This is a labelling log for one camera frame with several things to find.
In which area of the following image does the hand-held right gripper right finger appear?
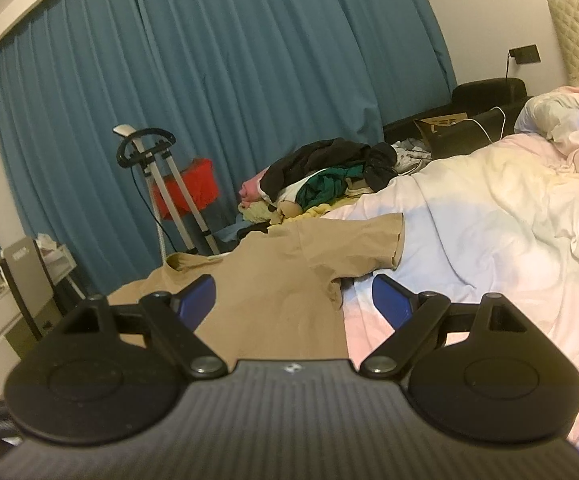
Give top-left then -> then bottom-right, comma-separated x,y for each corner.
359,274 -> 529,379

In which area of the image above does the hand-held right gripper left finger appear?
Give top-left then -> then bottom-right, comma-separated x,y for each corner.
60,275 -> 229,379

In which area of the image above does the tan t-shirt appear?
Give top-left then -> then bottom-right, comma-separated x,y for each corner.
106,213 -> 404,362

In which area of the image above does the pile of mixed clothes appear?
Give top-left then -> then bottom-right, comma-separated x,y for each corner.
237,138 -> 435,233

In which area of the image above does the red bag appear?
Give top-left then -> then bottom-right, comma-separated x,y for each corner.
150,158 -> 220,221

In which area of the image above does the garment steamer stand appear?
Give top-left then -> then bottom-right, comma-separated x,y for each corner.
112,124 -> 220,267

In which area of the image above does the pink white duvet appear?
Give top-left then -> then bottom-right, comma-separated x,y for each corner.
319,85 -> 579,466

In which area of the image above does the cardboard box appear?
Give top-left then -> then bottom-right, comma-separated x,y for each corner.
413,112 -> 473,158

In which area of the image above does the black sofa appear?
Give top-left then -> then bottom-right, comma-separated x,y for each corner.
382,78 -> 535,158

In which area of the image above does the blue curtain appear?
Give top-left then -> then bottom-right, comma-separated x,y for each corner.
0,0 -> 457,273

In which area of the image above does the white pillow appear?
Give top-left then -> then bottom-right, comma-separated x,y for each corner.
513,91 -> 579,142

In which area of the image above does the white charging cable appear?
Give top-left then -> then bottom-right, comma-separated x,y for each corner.
462,106 -> 507,145

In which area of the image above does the black wall socket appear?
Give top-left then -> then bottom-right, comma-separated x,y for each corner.
508,45 -> 541,65

